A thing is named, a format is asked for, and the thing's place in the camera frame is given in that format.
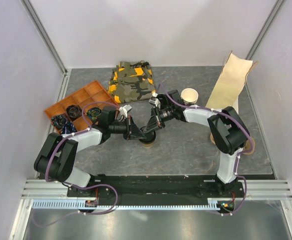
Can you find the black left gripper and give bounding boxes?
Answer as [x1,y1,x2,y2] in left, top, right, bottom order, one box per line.
[109,115,146,141]

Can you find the white paper straws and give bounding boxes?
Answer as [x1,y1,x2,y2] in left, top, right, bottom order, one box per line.
[233,98,239,114]

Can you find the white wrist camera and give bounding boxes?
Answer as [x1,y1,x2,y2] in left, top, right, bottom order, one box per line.
[148,92,160,107]
[119,104,132,118]

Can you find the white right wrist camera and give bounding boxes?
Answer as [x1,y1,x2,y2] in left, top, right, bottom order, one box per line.
[148,92,160,107]

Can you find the orange compartment tray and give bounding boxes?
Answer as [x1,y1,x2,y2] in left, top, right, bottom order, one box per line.
[44,80,119,134]

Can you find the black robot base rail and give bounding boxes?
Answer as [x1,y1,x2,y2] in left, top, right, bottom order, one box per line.
[67,174,244,204]

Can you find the stack of paper cups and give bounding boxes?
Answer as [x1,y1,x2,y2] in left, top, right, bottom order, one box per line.
[181,88,199,104]

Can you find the grey slotted cable duct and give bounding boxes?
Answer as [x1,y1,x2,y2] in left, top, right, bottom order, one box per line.
[32,196,236,211]

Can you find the cardboard cup carrier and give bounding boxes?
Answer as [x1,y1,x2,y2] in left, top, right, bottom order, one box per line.
[210,132,256,156]

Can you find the blue striped rolled sock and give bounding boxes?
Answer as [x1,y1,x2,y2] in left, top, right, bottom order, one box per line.
[61,121,77,135]

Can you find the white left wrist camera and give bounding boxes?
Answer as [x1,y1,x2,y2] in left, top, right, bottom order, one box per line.
[119,104,132,118]

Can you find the green yellow rolled sock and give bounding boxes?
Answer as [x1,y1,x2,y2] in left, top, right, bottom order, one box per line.
[86,107,102,124]

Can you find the camouflage folded cloth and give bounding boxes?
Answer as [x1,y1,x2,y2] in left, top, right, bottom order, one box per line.
[107,60,156,104]

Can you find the single brown paper cup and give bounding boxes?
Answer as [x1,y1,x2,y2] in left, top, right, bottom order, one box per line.
[140,139,155,148]

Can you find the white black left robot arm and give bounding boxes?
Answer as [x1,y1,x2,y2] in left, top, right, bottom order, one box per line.
[34,106,146,197]

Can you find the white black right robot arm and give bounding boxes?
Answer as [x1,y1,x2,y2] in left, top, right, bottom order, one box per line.
[143,90,250,197]

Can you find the stack of black lids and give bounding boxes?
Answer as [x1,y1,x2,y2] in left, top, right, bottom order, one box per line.
[156,94,169,109]

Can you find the brown paper bag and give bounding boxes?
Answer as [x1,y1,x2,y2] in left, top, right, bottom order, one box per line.
[206,52,259,109]

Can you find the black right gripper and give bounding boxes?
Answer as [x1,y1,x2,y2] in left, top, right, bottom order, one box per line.
[144,106,175,134]

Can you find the dark patterned rolled sock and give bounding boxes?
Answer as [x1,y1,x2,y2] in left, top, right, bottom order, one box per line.
[51,114,68,130]

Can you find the black plastic cup lid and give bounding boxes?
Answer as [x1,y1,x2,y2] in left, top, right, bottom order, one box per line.
[140,126,156,140]

